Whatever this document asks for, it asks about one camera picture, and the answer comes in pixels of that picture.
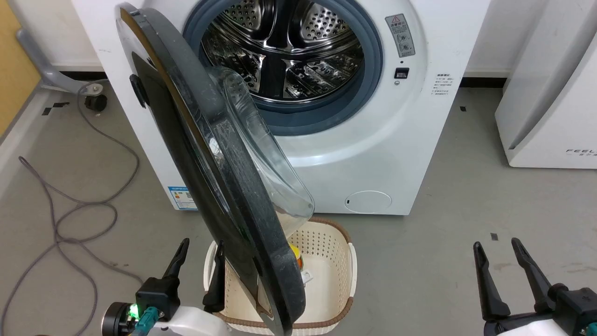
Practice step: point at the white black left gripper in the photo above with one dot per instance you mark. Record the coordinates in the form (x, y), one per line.
(191, 322)

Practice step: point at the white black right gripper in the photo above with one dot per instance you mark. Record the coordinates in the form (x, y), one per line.
(576, 310)

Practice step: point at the dark round washer door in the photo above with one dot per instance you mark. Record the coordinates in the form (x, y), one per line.
(186, 154)

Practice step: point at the white front-load washing machine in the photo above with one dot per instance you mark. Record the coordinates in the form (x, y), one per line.
(396, 154)

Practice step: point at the grey rubber door gasket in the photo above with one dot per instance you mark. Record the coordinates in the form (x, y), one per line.
(317, 119)

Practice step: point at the blue energy label sticker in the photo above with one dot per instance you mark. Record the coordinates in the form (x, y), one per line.
(179, 198)

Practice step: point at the orange toy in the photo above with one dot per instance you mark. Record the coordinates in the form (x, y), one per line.
(295, 257)

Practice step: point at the cream perforated laundry basket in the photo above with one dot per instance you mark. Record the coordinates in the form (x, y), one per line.
(326, 280)

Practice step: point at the round white filter cover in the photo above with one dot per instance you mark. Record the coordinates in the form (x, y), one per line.
(368, 202)

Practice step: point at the white appliance with grey stripe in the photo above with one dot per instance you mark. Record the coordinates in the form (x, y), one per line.
(550, 116)

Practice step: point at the black caster wheel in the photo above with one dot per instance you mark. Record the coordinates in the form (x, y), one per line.
(96, 102)

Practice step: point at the stainless steel washer drum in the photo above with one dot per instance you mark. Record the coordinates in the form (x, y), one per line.
(303, 46)

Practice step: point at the grey metal furniture leg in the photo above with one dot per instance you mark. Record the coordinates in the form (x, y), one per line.
(37, 60)

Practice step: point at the grey warning sticker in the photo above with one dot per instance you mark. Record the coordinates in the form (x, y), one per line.
(400, 35)

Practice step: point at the yellow wooden panel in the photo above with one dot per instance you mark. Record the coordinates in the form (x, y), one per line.
(14, 70)

